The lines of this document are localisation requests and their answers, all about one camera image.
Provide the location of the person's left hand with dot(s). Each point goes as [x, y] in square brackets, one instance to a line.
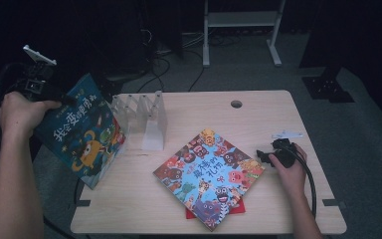
[20, 113]

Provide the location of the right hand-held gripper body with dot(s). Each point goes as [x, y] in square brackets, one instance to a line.
[285, 151]

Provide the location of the black table edge clip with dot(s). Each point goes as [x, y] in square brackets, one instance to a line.
[334, 203]
[83, 202]

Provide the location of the red picture book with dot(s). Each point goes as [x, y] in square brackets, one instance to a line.
[239, 207]

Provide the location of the light blue animal picture book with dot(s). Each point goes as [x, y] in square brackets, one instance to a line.
[209, 179]

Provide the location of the dark blue monster picture book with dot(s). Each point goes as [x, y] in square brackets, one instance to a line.
[79, 139]

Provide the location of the white plastic book rack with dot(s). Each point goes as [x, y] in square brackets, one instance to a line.
[152, 126]

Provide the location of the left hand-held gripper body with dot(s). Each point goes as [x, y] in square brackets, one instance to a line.
[36, 81]

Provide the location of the white metal stand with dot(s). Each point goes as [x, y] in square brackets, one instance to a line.
[242, 20]

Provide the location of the person's right hand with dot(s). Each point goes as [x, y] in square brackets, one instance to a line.
[290, 179]

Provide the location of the black floor base plate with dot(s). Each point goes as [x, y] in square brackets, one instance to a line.
[328, 88]

